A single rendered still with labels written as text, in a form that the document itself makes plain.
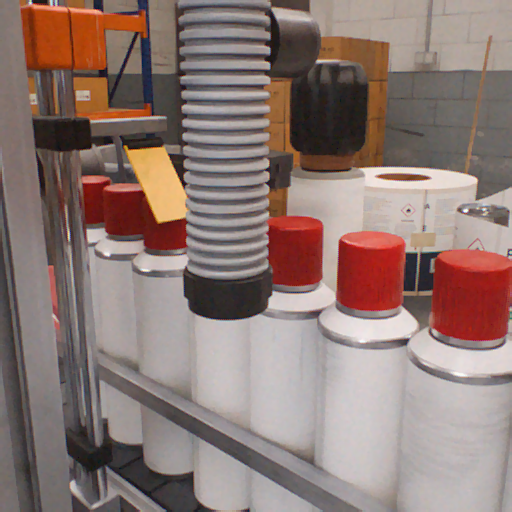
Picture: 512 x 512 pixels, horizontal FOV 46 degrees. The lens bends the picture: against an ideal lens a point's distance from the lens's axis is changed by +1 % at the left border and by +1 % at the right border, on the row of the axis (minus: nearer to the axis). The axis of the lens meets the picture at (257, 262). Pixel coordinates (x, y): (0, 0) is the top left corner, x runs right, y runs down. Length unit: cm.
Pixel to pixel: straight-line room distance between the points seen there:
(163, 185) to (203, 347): 11
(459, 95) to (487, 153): 49
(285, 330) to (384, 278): 7
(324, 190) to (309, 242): 31
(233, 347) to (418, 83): 478
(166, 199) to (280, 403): 15
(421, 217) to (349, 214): 19
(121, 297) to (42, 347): 15
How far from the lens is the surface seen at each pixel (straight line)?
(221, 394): 39
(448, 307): 28
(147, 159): 40
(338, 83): 63
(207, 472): 42
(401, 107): 516
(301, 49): 51
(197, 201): 22
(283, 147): 394
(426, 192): 81
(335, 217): 64
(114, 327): 47
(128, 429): 50
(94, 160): 65
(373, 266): 30
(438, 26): 507
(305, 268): 33
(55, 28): 34
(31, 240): 30
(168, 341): 42
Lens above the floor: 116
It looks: 17 degrees down
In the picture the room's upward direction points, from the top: straight up
